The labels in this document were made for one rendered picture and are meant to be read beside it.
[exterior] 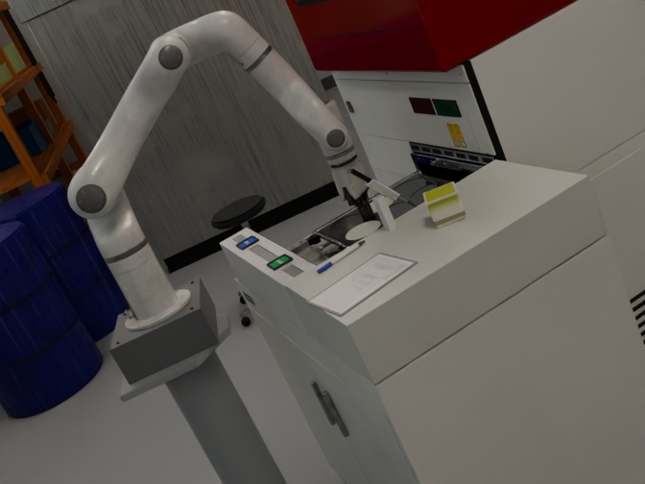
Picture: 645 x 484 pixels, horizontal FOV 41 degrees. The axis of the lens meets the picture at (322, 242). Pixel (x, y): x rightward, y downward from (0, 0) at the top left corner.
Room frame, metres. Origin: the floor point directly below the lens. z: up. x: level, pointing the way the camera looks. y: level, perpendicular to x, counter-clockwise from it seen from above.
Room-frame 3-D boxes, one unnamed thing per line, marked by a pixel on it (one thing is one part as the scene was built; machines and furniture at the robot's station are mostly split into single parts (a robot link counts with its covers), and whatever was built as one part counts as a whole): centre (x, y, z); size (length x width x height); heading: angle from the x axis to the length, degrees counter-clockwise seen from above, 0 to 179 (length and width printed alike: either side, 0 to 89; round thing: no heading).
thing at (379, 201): (1.91, -0.18, 1.03); 0.06 x 0.04 x 0.13; 106
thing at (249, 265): (2.14, 0.15, 0.89); 0.55 x 0.09 x 0.14; 16
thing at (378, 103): (2.42, -0.38, 1.02); 0.81 x 0.03 x 0.40; 16
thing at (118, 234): (2.22, 0.47, 1.23); 0.19 x 0.12 x 0.24; 4
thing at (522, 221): (1.78, -0.23, 0.89); 0.62 x 0.35 x 0.14; 106
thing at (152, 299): (2.18, 0.47, 1.02); 0.19 x 0.19 x 0.18
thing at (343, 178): (2.23, -0.14, 1.03); 0.10 x 0.07 x 0.11; 142
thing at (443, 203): (1.80, -0.28, 1.00); 0.07 x 0.07 x 0.07; 80
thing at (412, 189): (2.18, -0.22, 0.90); 0.34 x 0.34 x 0.01; 16
